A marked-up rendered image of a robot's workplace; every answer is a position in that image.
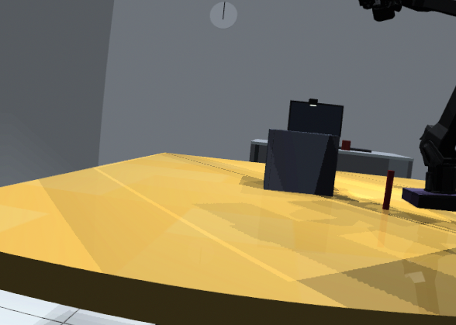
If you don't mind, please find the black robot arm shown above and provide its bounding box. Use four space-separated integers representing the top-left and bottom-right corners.
386 0 456 194

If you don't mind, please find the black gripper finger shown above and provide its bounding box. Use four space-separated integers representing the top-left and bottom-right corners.
372 0 381 13

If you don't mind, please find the red peg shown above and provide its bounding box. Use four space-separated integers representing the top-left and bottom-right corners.
382 170 395 210

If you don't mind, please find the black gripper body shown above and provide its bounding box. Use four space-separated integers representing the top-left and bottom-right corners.
373 0 395 22

